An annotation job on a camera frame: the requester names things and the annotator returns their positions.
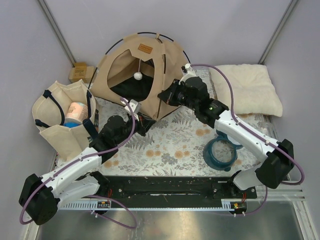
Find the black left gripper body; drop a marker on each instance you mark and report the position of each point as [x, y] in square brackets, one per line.
[140, 127]

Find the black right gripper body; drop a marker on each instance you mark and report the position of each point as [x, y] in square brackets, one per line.
[179, 96]

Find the beige fabric pet tent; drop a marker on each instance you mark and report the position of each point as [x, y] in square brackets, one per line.
[139, 67]

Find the black tent pole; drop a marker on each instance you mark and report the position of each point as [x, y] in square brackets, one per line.
[117, 48]
[176, 44]

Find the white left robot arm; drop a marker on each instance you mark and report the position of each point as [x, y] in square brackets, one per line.
[42, 196]

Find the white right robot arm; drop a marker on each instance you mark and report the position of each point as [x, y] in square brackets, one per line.
[275, 157]

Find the white pompom toy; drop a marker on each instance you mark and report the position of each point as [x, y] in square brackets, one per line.
[138, 76]

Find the floral patterned mat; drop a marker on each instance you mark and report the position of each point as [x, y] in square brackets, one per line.
[173, 146]

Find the cream canvas tote bag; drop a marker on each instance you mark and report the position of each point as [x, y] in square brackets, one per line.
[50, 115]

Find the white fluffy pillow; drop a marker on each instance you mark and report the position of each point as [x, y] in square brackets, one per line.
[253, 91]

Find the cardboard box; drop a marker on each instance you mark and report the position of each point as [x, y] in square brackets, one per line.
[81, 71]

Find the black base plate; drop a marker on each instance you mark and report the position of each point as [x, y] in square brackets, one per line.
[170, 192]

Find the white slotted cable duct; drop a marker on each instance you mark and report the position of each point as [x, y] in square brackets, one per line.
[88, 204]

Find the aluminium frame post right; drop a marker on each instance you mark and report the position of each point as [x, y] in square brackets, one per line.
[277, 32]

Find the aluminium frame post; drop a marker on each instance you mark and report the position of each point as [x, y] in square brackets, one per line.
[277, 32]
[56, 30]

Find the aluminium frame post left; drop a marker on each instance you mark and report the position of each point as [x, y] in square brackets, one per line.
[56, 30]

